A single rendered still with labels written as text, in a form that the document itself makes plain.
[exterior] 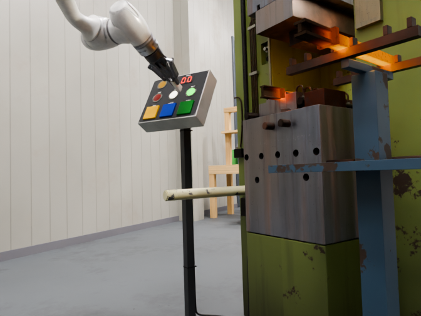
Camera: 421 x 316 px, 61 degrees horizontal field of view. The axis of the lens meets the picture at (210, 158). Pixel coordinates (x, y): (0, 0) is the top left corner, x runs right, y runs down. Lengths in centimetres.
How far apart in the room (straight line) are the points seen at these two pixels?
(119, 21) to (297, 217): 93
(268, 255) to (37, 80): 310
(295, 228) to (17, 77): 312
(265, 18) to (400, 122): 66
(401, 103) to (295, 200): 45
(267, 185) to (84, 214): 308
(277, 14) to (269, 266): 95
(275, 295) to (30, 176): 287
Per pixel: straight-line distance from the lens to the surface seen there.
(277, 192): 131
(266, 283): 142
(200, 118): 160
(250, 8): 163
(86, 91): 432
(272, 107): 142
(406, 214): 127
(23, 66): 390
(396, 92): 129
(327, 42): 81
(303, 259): 127
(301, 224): 125
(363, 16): 139
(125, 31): 141
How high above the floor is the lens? 70
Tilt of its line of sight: 3 degrees up
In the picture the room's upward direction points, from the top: 2 degrees counter-clockwise
